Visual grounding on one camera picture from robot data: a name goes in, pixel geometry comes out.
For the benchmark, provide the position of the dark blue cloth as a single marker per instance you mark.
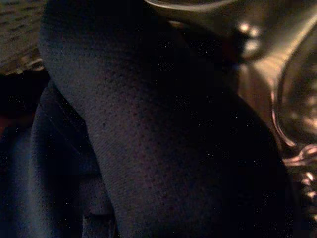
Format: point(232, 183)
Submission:
point(148, 124)

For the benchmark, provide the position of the grey washing machine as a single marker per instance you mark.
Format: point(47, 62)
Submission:
point(260, 74)

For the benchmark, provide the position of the pale woven basket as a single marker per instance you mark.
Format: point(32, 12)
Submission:
point(17, 37)

